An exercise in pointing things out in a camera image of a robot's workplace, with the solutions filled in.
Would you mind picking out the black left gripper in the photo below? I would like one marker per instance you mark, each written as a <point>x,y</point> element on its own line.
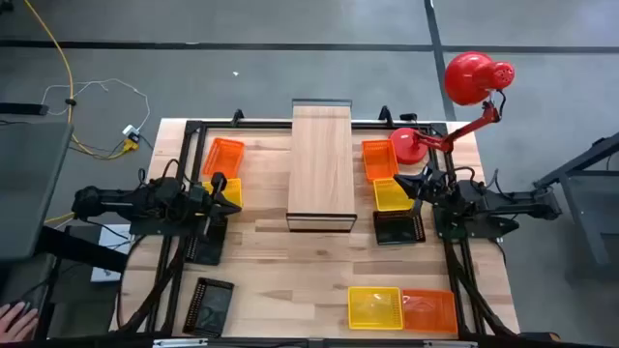
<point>203,203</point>

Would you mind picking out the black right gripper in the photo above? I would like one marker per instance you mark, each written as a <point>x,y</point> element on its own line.
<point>437,188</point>

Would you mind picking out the yellow plastic basket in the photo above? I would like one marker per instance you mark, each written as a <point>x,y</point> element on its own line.
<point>389,198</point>
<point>234,190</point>
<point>374,308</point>

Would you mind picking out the orange plastic basket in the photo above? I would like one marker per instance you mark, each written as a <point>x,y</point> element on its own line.
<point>223,157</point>
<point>379,159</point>
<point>430,311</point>

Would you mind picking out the black plastic basket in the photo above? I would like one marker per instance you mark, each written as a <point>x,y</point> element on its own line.
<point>208,251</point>
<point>210,307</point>
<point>397,229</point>

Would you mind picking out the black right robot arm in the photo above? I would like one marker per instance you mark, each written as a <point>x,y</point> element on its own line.
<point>508,200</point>

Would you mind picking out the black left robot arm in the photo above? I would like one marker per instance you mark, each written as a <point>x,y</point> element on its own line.
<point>121,200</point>

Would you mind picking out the black table clamp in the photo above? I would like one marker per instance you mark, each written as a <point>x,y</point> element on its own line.
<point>385,115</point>
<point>237,117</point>

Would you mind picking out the yellow plug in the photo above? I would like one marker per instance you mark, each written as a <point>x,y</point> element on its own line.
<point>129,145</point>

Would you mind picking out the white paper sheet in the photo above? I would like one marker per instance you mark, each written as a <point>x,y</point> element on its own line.
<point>113,237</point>

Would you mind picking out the white power adapter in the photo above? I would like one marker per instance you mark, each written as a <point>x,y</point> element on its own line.
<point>130,130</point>

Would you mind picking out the red desk lamp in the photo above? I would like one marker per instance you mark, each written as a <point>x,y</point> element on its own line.
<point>471,77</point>

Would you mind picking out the black slanted beam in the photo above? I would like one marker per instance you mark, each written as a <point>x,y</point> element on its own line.
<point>82,249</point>

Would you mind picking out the gray desk top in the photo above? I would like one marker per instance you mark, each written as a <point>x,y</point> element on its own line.
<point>29,188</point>

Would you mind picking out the orange and black clamp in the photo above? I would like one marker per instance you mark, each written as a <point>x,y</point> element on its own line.
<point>546,336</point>

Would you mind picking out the black flat bar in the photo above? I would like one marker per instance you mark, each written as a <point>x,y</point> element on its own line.
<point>21,108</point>

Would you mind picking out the person's hand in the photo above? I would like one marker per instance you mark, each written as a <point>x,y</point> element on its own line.
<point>17,324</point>

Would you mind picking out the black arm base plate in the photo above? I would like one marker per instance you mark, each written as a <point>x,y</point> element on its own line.
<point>488,227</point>
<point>159,229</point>

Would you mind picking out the black aluminium table frame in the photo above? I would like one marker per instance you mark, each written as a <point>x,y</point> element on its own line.
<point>242,124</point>

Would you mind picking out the wooden shelf with black frame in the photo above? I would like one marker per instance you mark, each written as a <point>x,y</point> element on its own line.
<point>321,164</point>

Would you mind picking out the dark gray metal table frame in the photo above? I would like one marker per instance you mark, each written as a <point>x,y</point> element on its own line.
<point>570,166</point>

